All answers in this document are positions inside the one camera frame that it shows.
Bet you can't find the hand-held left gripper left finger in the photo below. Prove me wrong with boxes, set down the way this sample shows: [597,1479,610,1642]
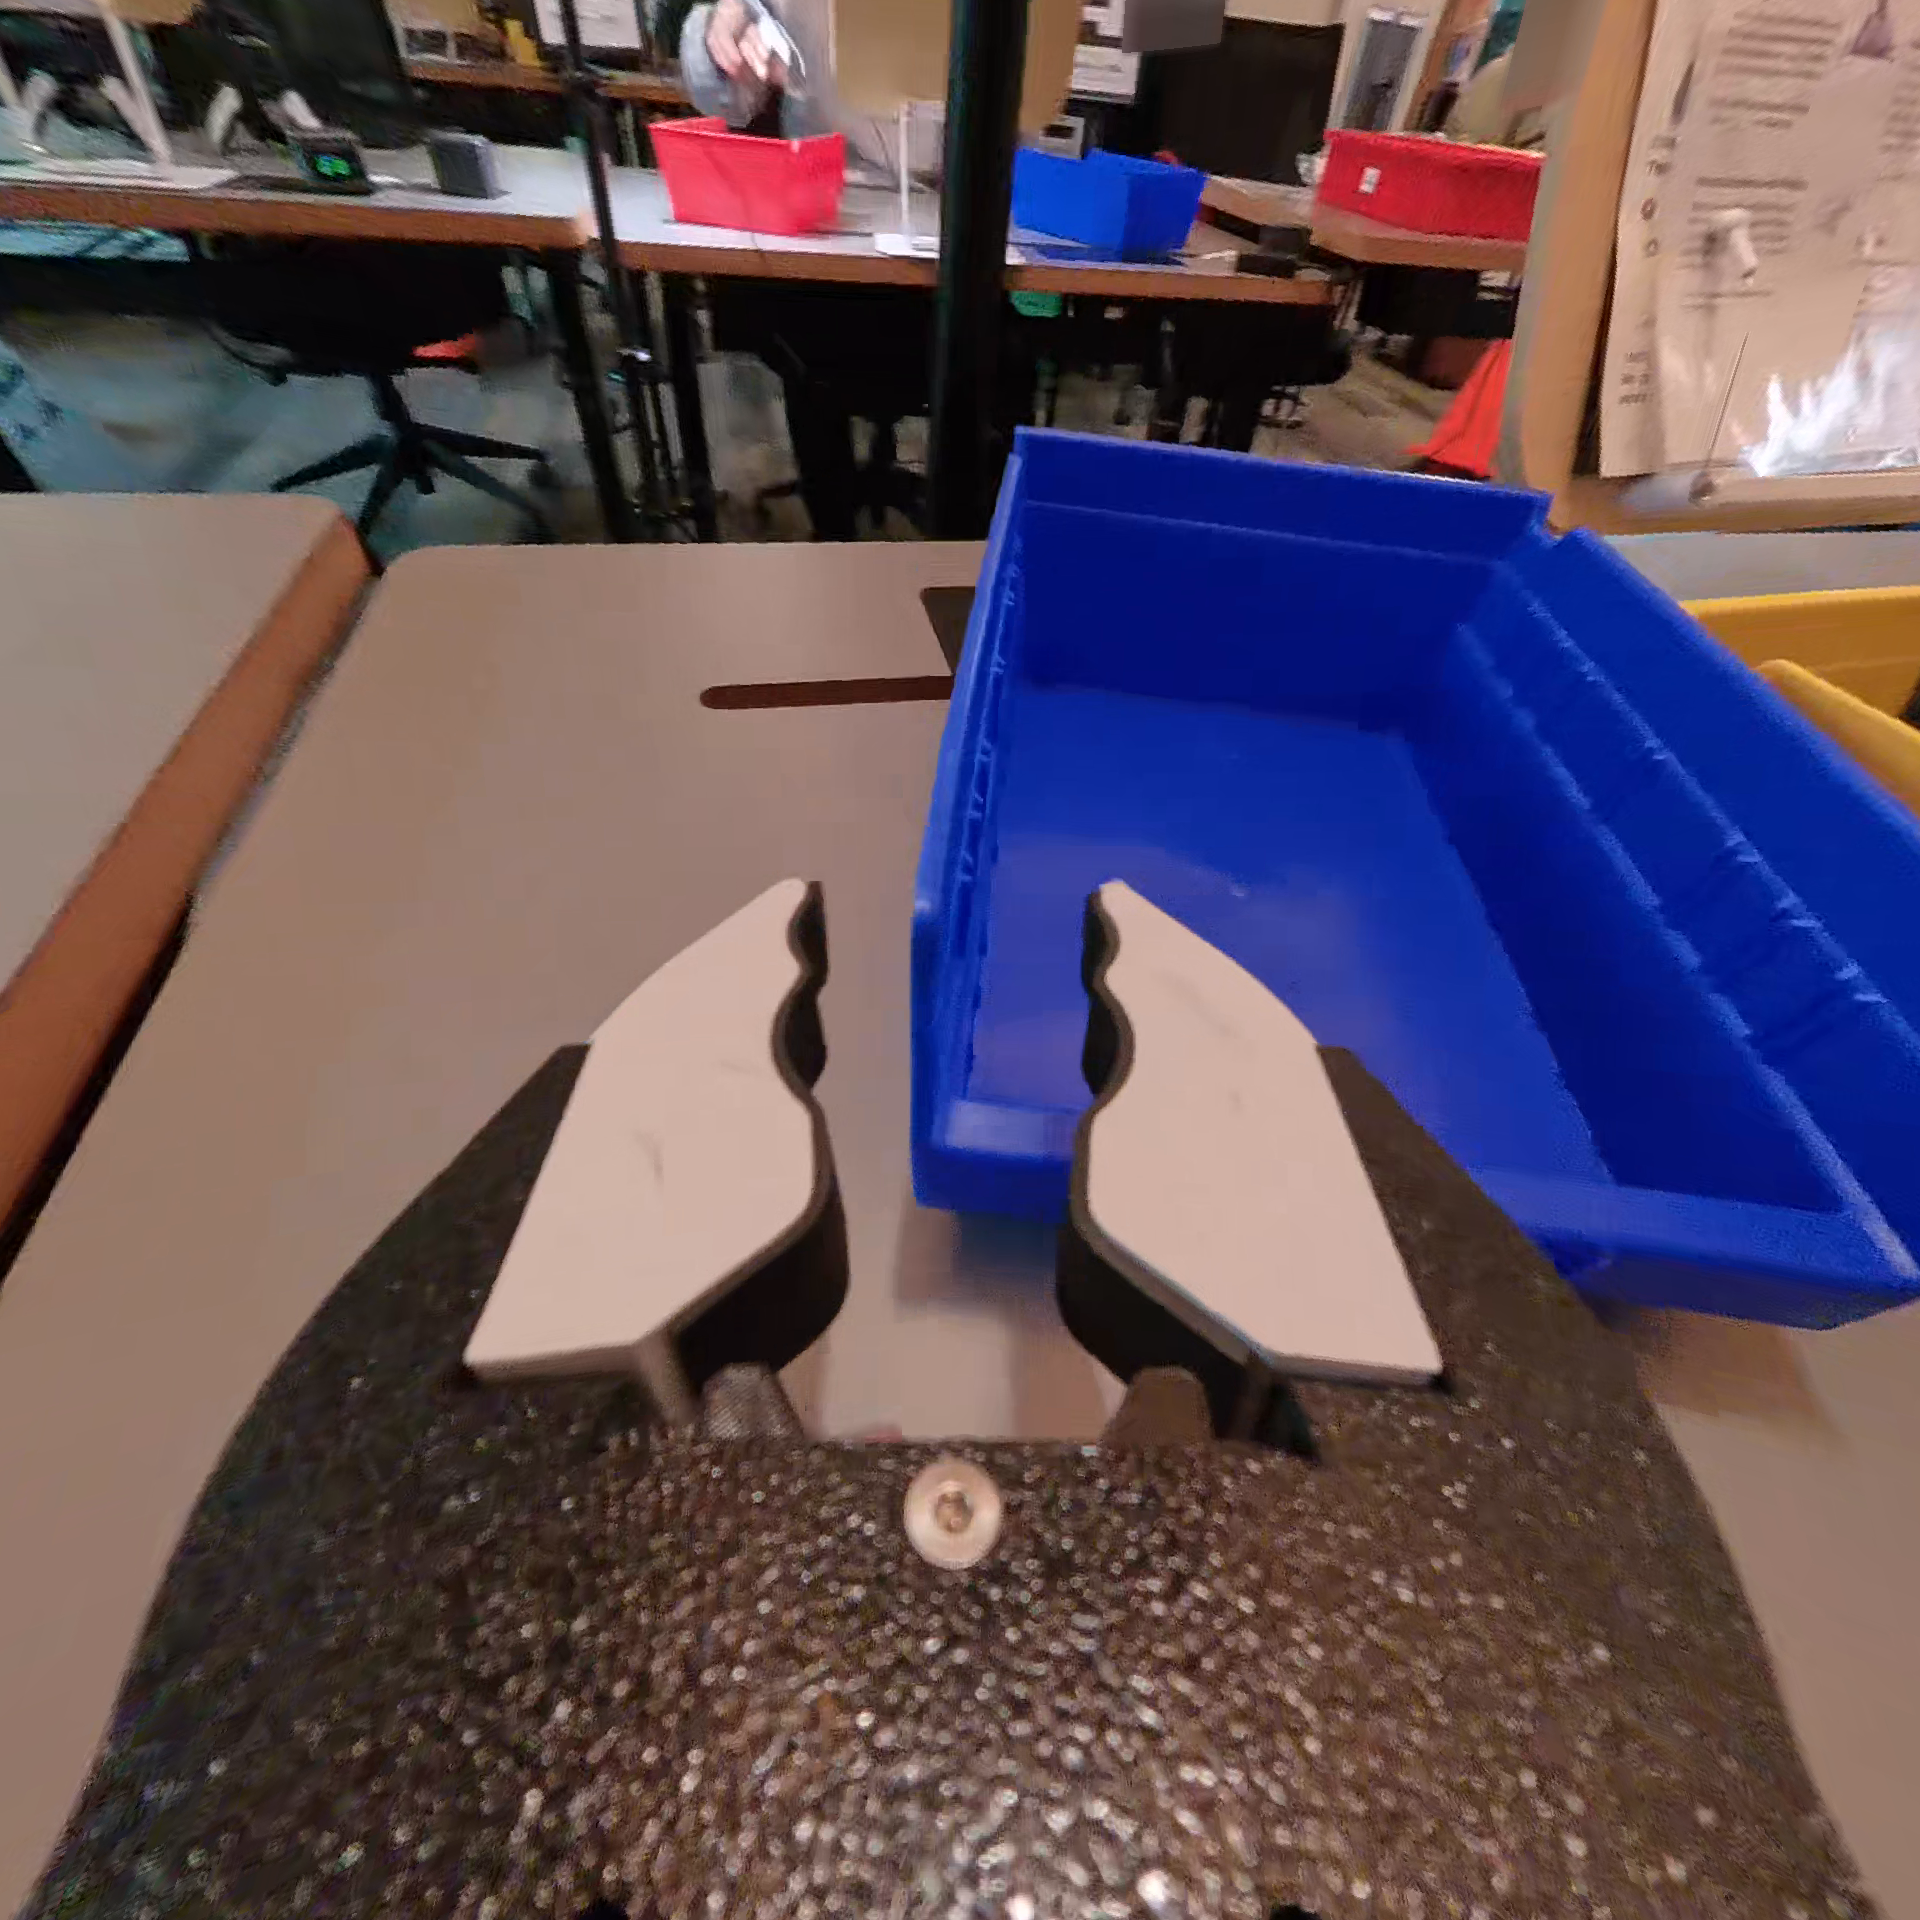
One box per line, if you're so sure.
[462,877,853,1424]

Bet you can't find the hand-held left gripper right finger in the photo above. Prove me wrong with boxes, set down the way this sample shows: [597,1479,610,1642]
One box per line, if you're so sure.
[1054,879,1446,1454]

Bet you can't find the yellow plastic bin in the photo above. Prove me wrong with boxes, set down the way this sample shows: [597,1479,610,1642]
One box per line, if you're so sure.
[1681,584,1920,818]

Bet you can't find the black office chair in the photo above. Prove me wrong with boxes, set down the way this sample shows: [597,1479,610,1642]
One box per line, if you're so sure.
[196,269,558,545]

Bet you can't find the orange cone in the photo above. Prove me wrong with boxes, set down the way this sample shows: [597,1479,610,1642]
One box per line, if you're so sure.
[1411,337,1518,484]

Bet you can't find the black pole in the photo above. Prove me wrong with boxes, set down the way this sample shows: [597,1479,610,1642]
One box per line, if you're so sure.
[931,0,1042,541]

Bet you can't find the wooden instruction board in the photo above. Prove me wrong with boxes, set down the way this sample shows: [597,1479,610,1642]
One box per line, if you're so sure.
[1502,0,1920,534]

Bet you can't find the grey work table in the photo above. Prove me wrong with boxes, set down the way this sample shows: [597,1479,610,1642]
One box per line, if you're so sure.
[608,165,1338,534]
[0,142,603,541]

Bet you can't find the black tripod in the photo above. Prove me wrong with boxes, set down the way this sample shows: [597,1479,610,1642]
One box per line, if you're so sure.
[555,0,670,541]

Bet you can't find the small blue plastic bin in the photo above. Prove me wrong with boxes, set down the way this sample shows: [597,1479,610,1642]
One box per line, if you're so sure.
[1013,145,1210,259]

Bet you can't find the red plastic bin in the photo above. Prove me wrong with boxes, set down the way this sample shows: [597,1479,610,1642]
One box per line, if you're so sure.
[649,117,850,236]
[1317,127,1548,241]

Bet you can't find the printed instruction sheet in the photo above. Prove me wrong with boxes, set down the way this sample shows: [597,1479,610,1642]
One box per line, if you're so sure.
[1597,0,1920,481]

